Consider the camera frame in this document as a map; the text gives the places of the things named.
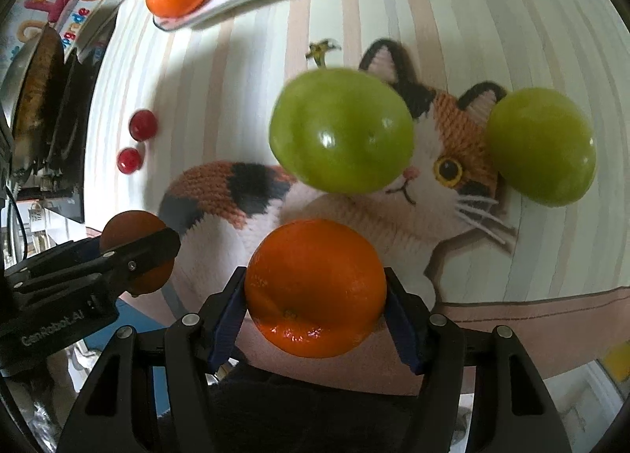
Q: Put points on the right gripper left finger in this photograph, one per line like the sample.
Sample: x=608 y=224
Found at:
x=195 y=346

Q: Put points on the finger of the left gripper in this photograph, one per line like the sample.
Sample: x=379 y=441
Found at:
x=142 y=261

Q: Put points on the large orange fruit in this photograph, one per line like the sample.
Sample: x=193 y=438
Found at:
x=315 y=288

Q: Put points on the dark orange tangerine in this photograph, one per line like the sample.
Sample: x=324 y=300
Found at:
x=133 y=225

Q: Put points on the red cherry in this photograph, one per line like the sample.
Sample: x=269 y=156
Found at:
x=143 y=125
x=129 y=160

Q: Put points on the black induction stove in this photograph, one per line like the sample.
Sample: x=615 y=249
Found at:
x=57 y=177

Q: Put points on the striped cat table mat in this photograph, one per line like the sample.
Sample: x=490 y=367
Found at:
x=478 y=148

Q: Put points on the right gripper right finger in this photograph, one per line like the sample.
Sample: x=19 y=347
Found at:
x=433 y=348

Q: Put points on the green apple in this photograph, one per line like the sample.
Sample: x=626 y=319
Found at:
x=341 y=130
x=543 y=146

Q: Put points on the steel wok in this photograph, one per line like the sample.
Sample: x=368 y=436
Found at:
x=29 y=94

